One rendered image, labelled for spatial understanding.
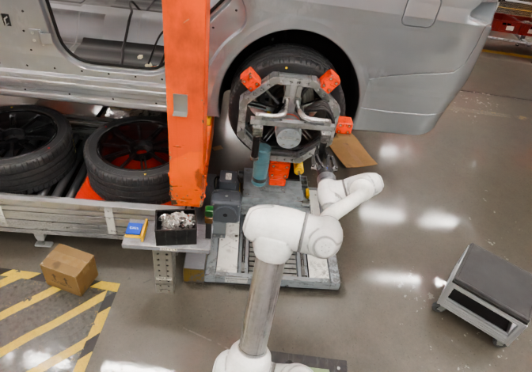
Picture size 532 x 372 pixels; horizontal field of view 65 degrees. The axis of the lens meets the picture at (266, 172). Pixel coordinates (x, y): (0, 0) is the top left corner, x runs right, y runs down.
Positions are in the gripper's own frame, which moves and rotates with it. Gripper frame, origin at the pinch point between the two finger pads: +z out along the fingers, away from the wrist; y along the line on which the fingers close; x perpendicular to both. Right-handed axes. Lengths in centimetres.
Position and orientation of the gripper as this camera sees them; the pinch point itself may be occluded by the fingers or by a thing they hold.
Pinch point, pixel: (321, 151)
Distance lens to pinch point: 216.1
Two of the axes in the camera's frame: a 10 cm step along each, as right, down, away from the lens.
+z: -0.1, -6.5, 7.6
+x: 1.1, -7.6, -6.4
